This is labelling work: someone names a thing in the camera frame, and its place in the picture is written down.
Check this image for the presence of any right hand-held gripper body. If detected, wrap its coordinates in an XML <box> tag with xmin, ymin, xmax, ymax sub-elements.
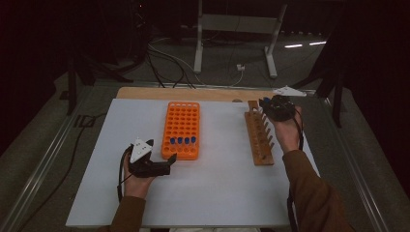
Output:
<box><xmin>265</xmin><ymin>85</ymin><xmax>308</xmax><ymax>123</ymax></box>

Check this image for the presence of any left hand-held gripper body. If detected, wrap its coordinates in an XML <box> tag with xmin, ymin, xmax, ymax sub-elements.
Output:
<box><xmin>127</xmin><ymin>137</ymin><xmax>172</xmax><ymax>179</ymax></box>

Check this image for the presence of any orange plastic tube rack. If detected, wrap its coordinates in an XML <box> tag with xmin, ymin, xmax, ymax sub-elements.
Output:
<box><xmin>161</xmin><ymin>101</ymin><xmax>201</xmax><ymax>161</ymax></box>

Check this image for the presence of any wooden tube rack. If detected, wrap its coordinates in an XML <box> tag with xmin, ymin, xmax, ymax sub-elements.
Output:
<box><xmin>244</xmin><ymin>100</ymin><xmax>276</xmax><ymax>167</ymax></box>

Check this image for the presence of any person's right hand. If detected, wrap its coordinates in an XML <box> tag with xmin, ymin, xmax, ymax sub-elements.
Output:
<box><xmin>274</xmin><ymin>105</ymin><xmax>304</xmax><ymax>155</ymax></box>

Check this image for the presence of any person's left hand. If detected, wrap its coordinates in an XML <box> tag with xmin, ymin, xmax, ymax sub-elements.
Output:
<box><xmin>123</xmin><ymin>160</ymin><xmax>156</xmax><ymax>199</ymax></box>

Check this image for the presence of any white board mat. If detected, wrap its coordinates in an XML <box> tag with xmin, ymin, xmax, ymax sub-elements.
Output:
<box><xmin>66</xmin><ymin>98</ymin><xmax>322</xmax><ymax>228</ymax></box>

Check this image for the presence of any black tripod stand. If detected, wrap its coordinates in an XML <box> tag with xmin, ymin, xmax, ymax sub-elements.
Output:
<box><xmin>279</xmin><ymin>30</ymin><xmax>346</xmax><ymax>129</ymax></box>
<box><xmin>59</xmin><ymin>47</ymin><xmax>133</xmax><ymax>116</ymax></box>

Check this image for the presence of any white metal stand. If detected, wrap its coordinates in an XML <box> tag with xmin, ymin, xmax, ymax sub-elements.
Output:
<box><xmin>192</xmin><ymin>0</ymin><xmax>288</xmax><ymax>79</ymax></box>

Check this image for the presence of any right hand-held gripper black cable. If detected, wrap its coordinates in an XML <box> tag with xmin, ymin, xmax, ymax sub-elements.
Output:
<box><xmin>286</xmin><ymin>106</ymin><xmax>305</xmax><ymax>232</ymax></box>

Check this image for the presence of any hand-held gripper black cable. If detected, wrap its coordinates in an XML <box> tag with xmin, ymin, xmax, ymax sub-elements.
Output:
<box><xmin>286</xmin><ymin>106</ymin><xmax>305</xmax><ymax>232</ymax></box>
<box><xmin>116</xmin><ymin>145</ymin><xmax>133</xmax><ymax>203</ymax></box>

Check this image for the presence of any left hand-held gripper black cable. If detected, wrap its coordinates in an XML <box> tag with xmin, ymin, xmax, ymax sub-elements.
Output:
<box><xmin>116</xmin><ymin>145</ymin><xmax>133</xmax><ymax>203</ymax></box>

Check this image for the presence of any long aluminium rail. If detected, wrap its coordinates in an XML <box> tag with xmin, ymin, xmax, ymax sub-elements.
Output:
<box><xmin>0</xmin><ymin>86</ymin><xmax>95</xmax><ymax>232</ymax></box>
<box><xmin>93</xmin><ymin>80</ymin><xmax>317</xmax><ymax>95</ymax></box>
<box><xmin>320</xmin><ymin>96</ymin><xmax>390</xmax><ymax>232</ymax></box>

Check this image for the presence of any thin black floor cable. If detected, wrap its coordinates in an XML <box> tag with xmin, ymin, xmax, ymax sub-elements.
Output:
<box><xmin>17</xmin><ymin>111</ymin><xmax>108</xmax><ymax>232</ymax></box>

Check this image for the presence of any bundle of black floor cables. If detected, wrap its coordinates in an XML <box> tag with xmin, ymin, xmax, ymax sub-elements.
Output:
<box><xmin>146</xmin><ymin>44</ymin><xmax>196</xmax><ymax>89</ymax></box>

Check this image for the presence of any white floor cable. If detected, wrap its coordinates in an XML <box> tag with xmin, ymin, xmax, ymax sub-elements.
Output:
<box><xmin>148</xmin><ymin>37</ymin><xmax>245</xmax><ymax>87</ymax></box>

